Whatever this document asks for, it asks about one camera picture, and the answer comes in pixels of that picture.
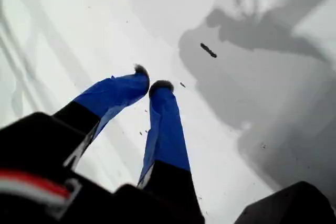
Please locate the small black scrap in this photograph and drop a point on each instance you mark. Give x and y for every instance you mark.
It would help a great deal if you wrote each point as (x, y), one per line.
(208, 50)

